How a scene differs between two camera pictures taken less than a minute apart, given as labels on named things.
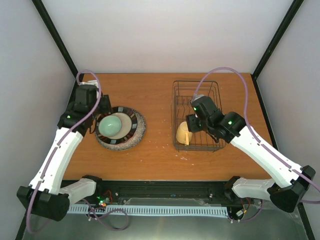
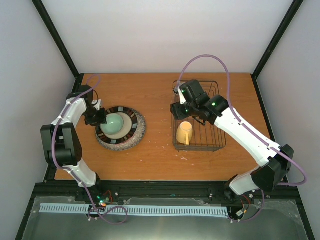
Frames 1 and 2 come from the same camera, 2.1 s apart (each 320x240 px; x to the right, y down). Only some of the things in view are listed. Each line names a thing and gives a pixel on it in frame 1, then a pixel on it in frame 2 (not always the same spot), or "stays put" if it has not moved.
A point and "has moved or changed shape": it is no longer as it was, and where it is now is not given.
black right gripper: x=192 y=126 to x=175 y=110
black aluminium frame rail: x=166 y=192 stays put
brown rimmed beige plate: x=129 y=123 stays put
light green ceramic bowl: x=110 y=126 has moved or changed shape
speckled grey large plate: x=131 y=143 stays put
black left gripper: x=106 y=107 to x=102 y=119
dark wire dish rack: x=182 y=93 stays put
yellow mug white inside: x=183 y=135 stays put
